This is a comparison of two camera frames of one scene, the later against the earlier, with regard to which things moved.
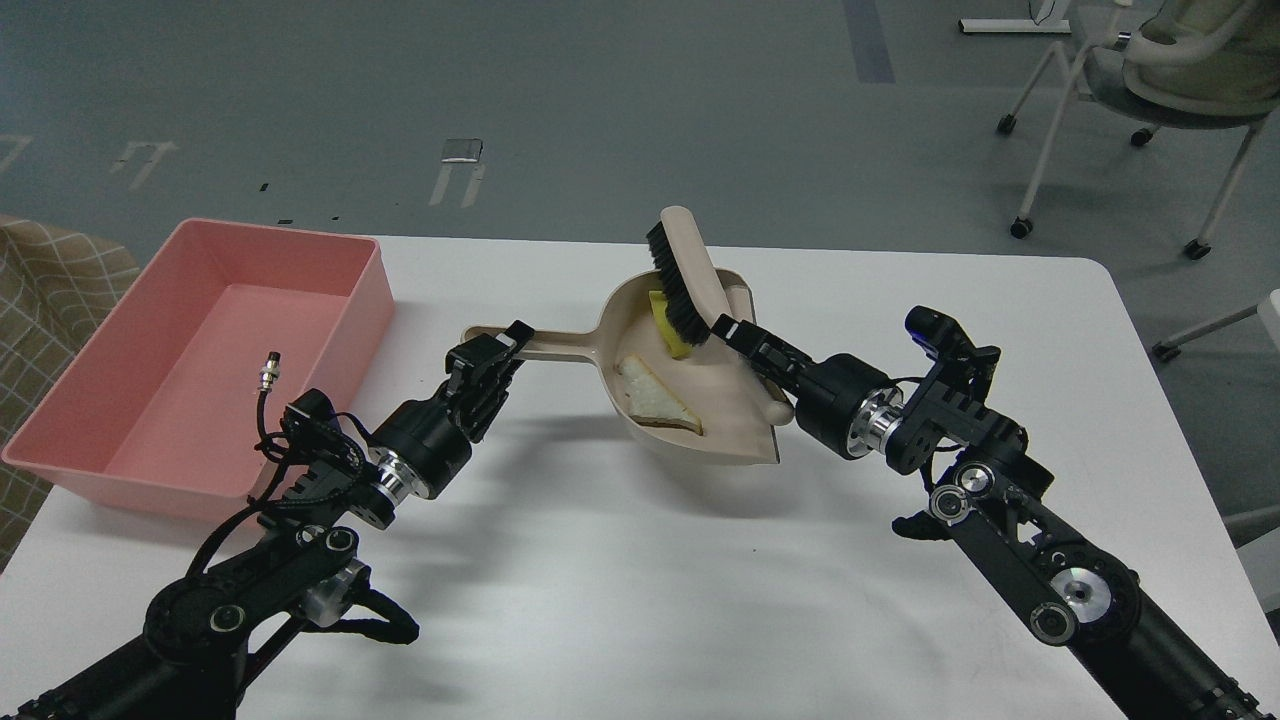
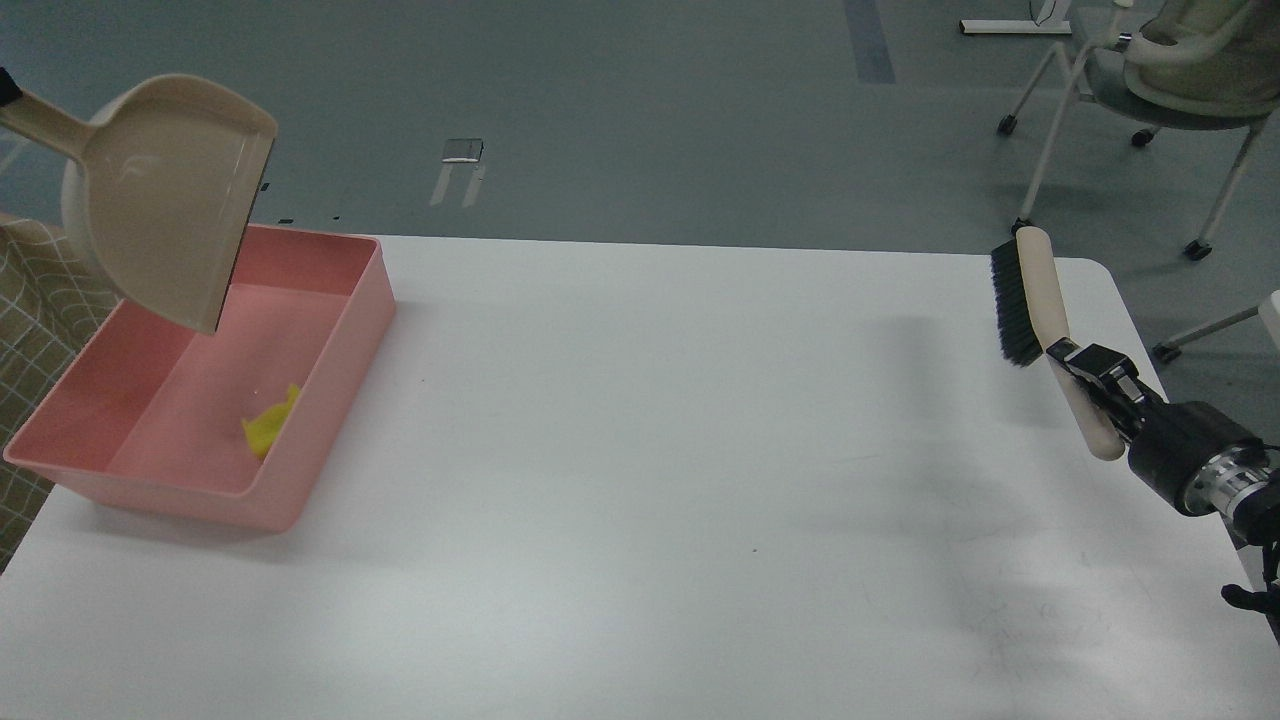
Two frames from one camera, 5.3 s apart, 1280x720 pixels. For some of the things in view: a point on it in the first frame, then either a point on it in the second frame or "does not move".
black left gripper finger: [521, 334] → [9, 90]
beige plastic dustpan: [736, 289] → [163, 190]
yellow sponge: [678, 348] → [261, 431]
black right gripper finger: [772, 358] → [1114, 405]
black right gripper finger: [745, 332] → [1114, 369]
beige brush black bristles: [692, 290] → [1031, 315]
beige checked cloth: [57, 287] does not move
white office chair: [1199, 64] does not move
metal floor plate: [462, 150] does not move
